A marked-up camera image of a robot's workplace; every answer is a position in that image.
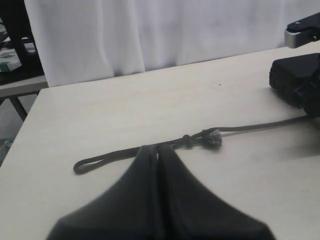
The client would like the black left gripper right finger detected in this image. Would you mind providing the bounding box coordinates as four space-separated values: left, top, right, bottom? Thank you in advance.
157 145 275 240

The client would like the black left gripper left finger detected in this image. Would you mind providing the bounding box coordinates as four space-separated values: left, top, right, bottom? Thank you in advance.
47 146 158 240

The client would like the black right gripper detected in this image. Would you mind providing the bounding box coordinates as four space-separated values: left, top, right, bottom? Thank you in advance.
294 53 320 118

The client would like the black plastic carrying case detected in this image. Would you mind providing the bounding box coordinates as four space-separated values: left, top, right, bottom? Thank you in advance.
269 54 309 109

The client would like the black braided rope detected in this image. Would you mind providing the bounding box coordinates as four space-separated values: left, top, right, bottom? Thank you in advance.
73 115 310 175

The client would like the grey side table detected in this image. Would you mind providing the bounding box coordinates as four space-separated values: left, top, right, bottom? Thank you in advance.
0 74 49 123

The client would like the white curtain backdrop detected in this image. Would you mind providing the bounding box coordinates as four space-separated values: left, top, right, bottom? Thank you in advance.
25 0 320 87

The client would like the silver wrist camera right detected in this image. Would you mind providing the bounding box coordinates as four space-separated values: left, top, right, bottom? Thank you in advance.
284 12 320 49

